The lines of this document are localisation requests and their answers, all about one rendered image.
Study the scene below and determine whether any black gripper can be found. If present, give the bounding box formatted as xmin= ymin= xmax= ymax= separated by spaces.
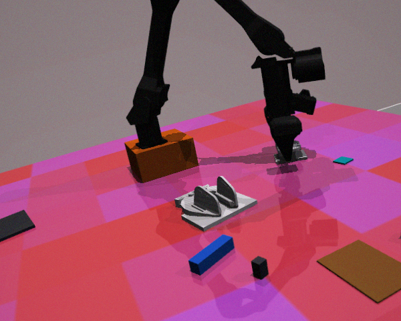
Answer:
xmin=263 ymin=84 xmax=302 ymax=161

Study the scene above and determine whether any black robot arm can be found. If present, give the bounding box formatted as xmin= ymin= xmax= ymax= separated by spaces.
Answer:
xmin=126 ymin=0 xmax=325 ymax=149

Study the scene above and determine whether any blue rectangular block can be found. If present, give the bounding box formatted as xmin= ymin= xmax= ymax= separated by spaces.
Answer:
xmin=188 ymin=234 xmax=235 ymax=276

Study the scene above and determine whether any teal flat plate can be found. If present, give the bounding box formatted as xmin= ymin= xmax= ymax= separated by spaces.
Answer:
xmin=333 ymin=156 xmax=353 ymax=165

